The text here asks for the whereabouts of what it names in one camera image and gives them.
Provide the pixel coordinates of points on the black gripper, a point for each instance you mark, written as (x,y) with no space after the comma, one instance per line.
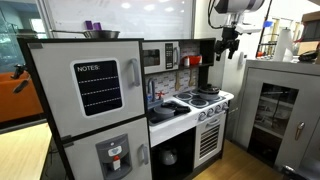
(230,38)

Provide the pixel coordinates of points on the grey pot with black lid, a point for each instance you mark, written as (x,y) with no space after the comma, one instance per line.
(208,96)

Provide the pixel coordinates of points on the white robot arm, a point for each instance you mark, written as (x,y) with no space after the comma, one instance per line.
(238,5)

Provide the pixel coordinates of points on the grey stove knob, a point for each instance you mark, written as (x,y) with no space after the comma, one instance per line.
(210,113)
(225,106)
(218,109)
(202,116)

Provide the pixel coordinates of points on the grey stove top panel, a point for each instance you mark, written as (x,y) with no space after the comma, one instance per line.
(200,102)

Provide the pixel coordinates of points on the red bowl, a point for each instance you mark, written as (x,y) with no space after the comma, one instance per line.
(195,60)

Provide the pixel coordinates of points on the small white cup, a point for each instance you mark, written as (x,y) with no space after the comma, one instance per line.
(187,62)

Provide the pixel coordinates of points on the grey metal cabinet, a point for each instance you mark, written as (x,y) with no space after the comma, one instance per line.
(250,100)

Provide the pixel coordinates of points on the wooden spatula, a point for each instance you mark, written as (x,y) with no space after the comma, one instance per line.
(178,83)

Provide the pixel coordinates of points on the white paper towel roll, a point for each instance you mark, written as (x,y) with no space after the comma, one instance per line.
(282,45)

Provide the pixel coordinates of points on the toy microwave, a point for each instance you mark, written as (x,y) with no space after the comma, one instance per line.
(160,68)

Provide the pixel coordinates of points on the grey toy faucet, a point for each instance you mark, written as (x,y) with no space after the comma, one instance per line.
(151,87)

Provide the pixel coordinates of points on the black device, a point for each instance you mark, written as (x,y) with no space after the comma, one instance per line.
(307,56)

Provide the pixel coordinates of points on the white oven door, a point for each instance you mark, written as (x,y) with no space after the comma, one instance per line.
(197,133)

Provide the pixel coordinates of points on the grey lidded saucepan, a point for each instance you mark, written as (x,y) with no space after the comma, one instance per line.
(163,112)

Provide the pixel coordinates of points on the black white toy kitchen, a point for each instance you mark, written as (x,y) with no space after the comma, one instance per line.
(173,126)

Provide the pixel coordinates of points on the brown cardboard box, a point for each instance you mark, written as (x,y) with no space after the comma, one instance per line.
(310,16)

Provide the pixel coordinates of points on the grey sink basin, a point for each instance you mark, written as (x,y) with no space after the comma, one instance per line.
(155,121)

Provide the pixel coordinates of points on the whiteboard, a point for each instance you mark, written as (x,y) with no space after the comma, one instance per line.
(133,20)

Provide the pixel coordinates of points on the silver kettle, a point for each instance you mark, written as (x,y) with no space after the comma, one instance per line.
(168,156)

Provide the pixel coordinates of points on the steel frying pan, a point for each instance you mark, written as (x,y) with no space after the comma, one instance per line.
(102,34)

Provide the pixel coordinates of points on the purple block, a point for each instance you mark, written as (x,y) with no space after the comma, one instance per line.
(97,26)
(88,25)

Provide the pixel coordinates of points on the black notes chalkboard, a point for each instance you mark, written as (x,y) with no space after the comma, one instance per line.
(97,88)

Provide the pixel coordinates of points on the grey water dispenser panel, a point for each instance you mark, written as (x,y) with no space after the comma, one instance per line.
(113,156)

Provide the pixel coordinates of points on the white upper fridge door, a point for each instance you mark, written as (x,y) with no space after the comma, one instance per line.
(53,83)

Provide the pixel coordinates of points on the white fridge door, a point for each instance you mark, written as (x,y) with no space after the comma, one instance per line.
(83,156)
(53,83)

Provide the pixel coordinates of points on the white lower fridge door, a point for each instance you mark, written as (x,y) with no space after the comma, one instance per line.
(83,156)

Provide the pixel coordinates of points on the orange sofa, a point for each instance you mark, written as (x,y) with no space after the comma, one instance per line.
(16,106)

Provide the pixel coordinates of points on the wooden table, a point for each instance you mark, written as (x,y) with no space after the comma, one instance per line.
(20,153)

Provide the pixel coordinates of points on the white wrist mount plate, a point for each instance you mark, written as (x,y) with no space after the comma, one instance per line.
(250,29)

